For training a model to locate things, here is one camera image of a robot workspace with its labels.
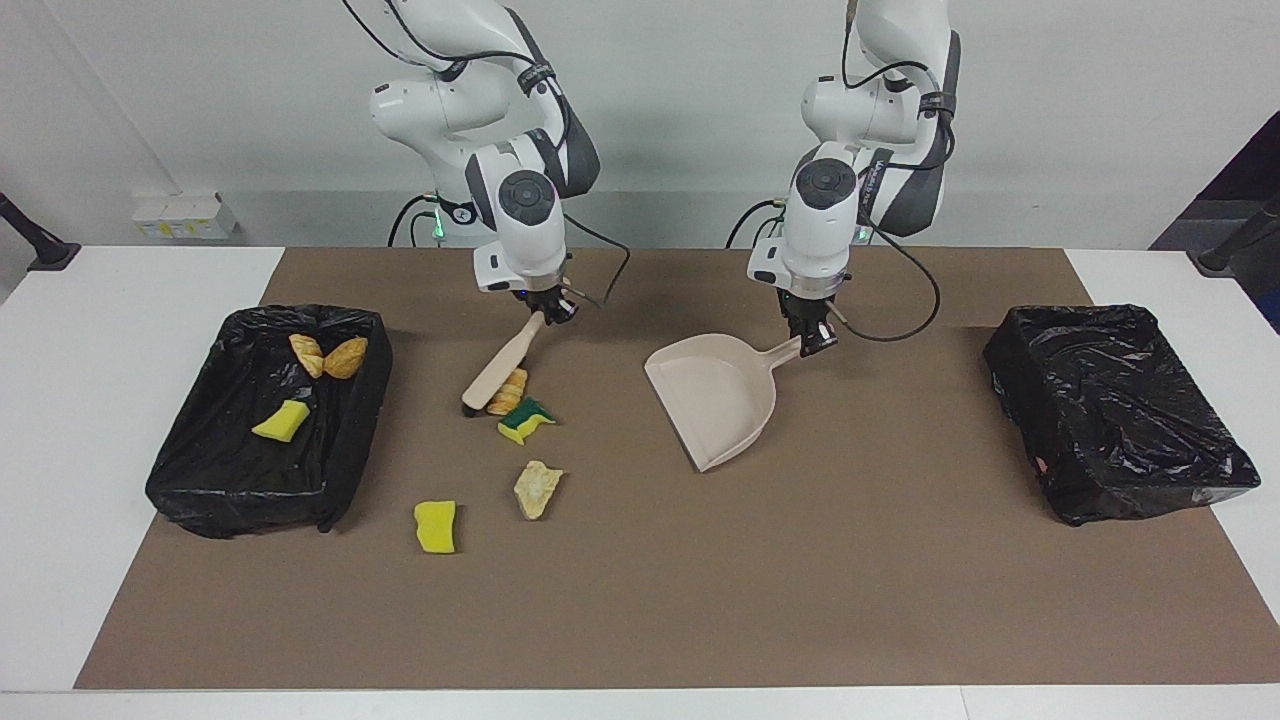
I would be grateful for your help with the black lined trash bin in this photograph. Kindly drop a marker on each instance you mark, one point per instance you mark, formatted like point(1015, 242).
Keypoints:
point(1110, 410)
point(220, 470)

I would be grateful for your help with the brown table mat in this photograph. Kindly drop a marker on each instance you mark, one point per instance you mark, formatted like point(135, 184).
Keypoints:
point(900, 600)

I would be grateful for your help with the pale croissant piece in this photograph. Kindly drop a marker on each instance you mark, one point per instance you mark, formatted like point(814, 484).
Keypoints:
point(307, 355)

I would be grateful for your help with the striped orange croissant piece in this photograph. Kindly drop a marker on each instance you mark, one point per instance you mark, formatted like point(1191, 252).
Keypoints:
point(510, 392)

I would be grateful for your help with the beige bread chunk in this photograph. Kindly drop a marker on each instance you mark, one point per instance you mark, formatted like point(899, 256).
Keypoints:
point(537, 489)

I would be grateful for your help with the plain yellow sponge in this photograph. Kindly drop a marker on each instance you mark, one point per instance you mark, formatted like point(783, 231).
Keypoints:
point(435, 526)

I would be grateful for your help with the small yellow green sponge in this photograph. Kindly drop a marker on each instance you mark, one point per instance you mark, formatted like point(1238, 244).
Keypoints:
point(282, 422)

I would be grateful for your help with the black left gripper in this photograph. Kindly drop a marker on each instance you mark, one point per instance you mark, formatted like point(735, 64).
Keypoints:
point(810, 306)

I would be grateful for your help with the brown bread roll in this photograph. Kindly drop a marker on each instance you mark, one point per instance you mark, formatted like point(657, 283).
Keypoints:
point(346, 358)

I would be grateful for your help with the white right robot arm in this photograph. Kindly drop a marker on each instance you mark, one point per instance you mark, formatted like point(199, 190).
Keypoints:
point(525, 240)

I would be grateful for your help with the beige brush black bristles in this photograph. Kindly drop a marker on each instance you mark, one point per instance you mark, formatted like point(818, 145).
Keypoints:
point(500, 365)

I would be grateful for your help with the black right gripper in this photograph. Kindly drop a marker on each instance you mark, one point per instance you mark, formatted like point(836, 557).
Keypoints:
point(545, 296)

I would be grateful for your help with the white wall socket box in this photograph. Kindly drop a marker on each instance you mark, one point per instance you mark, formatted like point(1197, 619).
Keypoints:
point(180, 215)

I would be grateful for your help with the beige plastic dustpan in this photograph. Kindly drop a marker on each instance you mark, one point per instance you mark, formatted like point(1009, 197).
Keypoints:
point(715, 400)

